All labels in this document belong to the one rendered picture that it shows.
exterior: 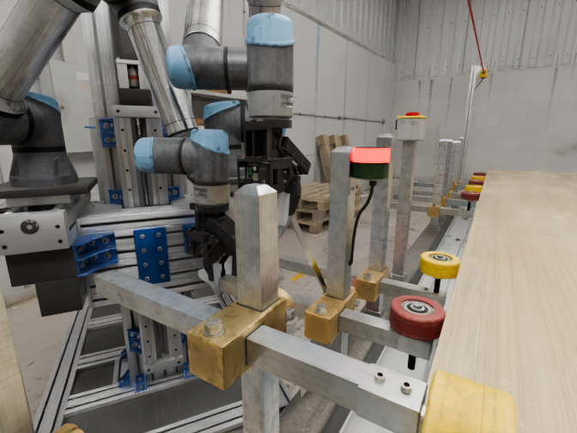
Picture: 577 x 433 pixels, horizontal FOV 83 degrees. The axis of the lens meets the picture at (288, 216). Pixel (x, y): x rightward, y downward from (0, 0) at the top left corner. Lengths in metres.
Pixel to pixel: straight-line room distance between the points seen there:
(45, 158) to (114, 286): 0.58
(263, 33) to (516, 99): 7.82
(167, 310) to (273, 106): 0.33
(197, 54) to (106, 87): 0.60
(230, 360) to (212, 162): 0.41
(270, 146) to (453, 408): 0.41
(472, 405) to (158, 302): 0.35
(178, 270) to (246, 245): 0.74
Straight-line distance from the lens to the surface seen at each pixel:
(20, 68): 0.90
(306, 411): 0.66
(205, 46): 0.67
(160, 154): 0.71
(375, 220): 0.82
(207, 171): 0.67
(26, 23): 0.87
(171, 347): 1.37
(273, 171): 0.53
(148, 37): 0.88
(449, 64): 8.53
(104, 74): 1.23
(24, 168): 1.06
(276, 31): 0.56
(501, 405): 0.30
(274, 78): 0.54
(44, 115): 1.05
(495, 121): 8.24
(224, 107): 1.05
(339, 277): 0.61
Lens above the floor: 1.16
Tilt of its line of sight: 14 degrees down
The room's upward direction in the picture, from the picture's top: straight up
